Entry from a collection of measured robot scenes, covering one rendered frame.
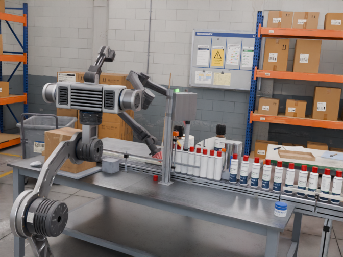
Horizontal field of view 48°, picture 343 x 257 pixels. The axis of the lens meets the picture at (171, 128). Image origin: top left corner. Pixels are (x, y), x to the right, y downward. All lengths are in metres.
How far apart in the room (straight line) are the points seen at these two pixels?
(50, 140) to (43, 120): 2.84
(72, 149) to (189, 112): 0.84
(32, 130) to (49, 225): 3.16
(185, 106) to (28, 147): 2.92
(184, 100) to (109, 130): 3.74
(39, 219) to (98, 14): 6.22
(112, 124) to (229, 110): 2.24
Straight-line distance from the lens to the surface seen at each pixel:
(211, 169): 2.72
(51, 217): 1.97
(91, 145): 2.30
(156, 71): 7.42
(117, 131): 6.21
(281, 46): 6.31
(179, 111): 2.60
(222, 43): 7.01
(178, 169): 2.84
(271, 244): 2.31
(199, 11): 7.27
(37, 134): 5.05
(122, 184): 2.68
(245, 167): 2.64
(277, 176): 2.60
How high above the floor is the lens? 1.69
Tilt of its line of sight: 10 degrees down
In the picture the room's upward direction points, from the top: 3 degrees clockwise
